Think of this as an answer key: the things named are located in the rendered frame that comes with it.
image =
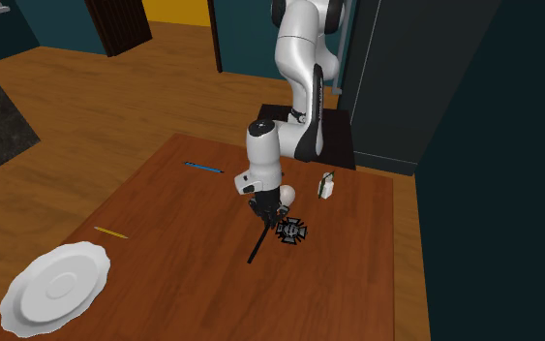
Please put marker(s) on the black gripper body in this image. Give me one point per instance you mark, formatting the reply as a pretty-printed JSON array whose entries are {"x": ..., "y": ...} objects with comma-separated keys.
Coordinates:
[{"x": 266, "y": 199}]

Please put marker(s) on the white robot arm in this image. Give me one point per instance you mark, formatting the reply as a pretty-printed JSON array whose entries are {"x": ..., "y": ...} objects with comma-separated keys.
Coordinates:
[{"x": 300, "y": 52}]

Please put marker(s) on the white egg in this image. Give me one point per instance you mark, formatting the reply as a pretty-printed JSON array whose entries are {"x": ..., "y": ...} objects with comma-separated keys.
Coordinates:
[{"x": 288, "y": 194}]

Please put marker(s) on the black grey cross emblem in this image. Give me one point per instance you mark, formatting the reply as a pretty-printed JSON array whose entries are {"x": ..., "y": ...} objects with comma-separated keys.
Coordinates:
[{"x": 292, "y": 230}]

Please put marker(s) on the black thin stick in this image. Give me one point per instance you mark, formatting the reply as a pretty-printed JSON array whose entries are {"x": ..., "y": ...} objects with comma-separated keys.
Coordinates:
[{"x": 257, "y": 249}]

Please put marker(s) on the white bottle with green label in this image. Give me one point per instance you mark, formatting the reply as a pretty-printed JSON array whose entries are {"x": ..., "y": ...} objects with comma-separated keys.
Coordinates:
[{"x": 326, "y": 187}]

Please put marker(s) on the blue pen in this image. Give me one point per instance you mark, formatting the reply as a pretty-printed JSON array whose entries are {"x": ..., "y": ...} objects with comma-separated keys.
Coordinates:
[{"x": 203, "y": 167}]

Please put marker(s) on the dark robot stand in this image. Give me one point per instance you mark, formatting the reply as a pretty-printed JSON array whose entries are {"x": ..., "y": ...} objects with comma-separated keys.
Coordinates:
[{"x": 338, "y": 137}]

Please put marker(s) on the brown wooden table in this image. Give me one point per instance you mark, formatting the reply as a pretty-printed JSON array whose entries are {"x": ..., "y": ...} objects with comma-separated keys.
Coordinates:
[{"x": 196, "y": 283}]

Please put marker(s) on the yellow pencil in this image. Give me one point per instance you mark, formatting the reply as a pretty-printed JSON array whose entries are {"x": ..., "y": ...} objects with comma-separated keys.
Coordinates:
[{"x": 110, "y": 232}]

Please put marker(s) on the dark tall cabinet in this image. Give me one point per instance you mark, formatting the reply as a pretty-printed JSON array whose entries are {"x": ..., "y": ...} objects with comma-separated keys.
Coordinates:
[{"x": 394, "y": 71}]

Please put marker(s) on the dark brown door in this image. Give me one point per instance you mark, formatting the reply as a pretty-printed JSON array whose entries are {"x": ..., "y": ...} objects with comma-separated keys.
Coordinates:
[{"x": 118, "y": 23}]

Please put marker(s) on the white scalloped plate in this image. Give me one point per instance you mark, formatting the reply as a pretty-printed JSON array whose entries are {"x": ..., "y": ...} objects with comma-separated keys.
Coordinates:
[{"x": 55, "y": 289}]

